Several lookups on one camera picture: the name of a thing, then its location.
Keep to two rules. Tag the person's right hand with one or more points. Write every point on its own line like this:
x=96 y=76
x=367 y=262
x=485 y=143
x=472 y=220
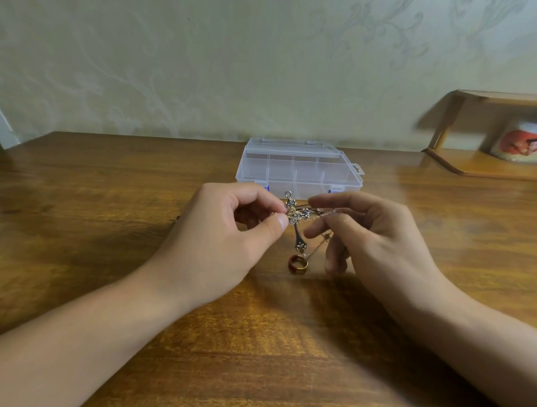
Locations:
x=382 y=247

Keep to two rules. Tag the person's left hand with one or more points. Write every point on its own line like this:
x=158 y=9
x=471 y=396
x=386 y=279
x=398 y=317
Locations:
x=210 y=243

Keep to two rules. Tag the clear plastic organizer box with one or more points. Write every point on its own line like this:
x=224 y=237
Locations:
x=298 y=168

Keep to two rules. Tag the person's right forearm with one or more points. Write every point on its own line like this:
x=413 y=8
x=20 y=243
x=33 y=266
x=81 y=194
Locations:
x=487 y=356

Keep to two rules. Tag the person's left forearm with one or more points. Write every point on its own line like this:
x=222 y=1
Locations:
x=71 y=348

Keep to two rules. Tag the wooden shelf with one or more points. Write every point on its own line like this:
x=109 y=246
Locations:
x=485 y=162

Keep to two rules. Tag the white printed mug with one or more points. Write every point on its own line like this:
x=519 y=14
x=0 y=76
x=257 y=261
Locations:
x=518 y=141

